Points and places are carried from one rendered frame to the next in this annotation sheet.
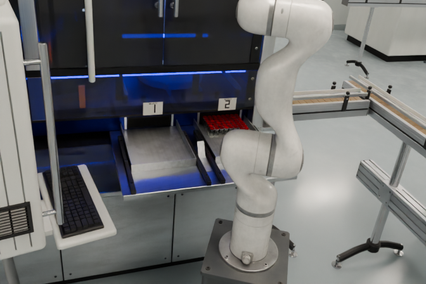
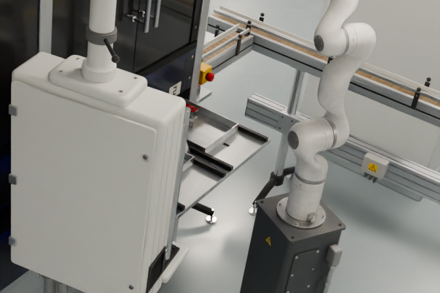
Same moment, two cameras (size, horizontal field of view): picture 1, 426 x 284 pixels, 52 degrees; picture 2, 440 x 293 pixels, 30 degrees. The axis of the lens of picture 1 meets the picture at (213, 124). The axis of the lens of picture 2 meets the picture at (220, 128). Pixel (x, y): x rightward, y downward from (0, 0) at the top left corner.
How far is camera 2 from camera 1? 209 cm
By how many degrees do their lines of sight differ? 37
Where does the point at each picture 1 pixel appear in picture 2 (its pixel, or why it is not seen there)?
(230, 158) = (309, 147)
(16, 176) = (164, 227)
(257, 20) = (339, 50)
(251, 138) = (318, 126)
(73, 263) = not seen: outside the picture
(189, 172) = (196, 171)
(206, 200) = not seen: hidden behind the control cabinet
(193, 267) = not seen: hidden behind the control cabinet
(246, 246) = (311, 208)
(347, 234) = (240, 178)
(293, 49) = (355, 60)
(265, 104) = (334, 101)
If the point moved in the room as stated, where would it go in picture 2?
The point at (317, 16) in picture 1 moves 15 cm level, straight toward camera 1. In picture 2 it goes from (372, 37) to (398, 59)
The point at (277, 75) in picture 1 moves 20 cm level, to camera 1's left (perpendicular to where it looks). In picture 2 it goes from (346, 80) to (302, 92)
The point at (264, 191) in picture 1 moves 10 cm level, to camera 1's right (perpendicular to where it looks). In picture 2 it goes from (323, 161) to (342, 155)
